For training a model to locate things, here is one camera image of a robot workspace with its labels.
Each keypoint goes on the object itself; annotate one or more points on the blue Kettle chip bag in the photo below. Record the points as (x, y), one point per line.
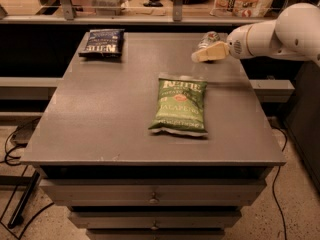
(104, 43)

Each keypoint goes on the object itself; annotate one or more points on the drawer knob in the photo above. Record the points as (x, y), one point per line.
(154, 226)
(154, 199)

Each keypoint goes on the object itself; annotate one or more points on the metal railing frame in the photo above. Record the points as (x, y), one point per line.
(133, 12)

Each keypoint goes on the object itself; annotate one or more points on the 7up soda can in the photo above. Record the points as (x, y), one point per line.
(208, 39)

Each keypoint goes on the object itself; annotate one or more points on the green Kettle jalapeno chip bag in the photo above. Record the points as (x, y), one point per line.
(180, 106)

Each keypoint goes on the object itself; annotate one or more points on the top drawer knob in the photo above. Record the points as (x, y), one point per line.
(154, 199)

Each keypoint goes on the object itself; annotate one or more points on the black table leg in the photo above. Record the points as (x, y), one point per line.
(29, 183)

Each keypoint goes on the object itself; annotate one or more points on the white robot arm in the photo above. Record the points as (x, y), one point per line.
(294, 35)

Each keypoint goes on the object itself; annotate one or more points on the grey drawer cabinet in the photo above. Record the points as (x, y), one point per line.
(97, 156)

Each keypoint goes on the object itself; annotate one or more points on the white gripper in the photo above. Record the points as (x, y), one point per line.
(237, 43)

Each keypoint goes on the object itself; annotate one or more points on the colourful printed snack bag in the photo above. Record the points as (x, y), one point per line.
(241, 8)

